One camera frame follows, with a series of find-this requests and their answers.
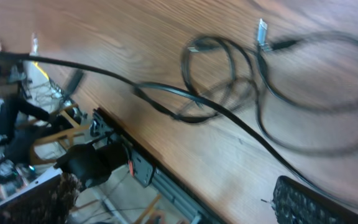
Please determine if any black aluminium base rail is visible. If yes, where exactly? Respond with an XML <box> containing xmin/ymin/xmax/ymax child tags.
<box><xmin>91</xmin><ymin>108</ymin><xmax>224</xmax><ymax>224</ymax></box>

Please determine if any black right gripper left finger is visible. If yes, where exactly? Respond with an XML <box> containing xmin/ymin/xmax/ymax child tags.
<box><xmin>0</xmin><ymin>173</ymin><xmax>81</xmax><ymax>224</ymax></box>

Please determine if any black cable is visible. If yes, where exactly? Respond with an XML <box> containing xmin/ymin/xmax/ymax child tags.
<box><xmin>0</xmin><ymin>48</ymin><xmax>358</xmax><ymax>215</ymax></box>
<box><xmin>180</xmin><ymin>18</ymin><xmax>358</xmax><ymax>156</ymax></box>

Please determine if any wooden chair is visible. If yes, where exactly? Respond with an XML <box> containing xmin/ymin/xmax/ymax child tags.
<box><xmin>14</xmin><ymin>103</ymin><xmax>90</xmax><ymax>166</ymax></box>

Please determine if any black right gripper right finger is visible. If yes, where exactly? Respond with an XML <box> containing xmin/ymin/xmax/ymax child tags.
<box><xmin>272</xmin><ymin>175</ymin><xmax>358</xmax><ymax>224</ymax></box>

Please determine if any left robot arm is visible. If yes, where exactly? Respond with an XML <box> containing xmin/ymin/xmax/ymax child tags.
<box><xmin>0</xmin><ymin>69</ymin><xmax>85</xmax><ymax>165</ymax></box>

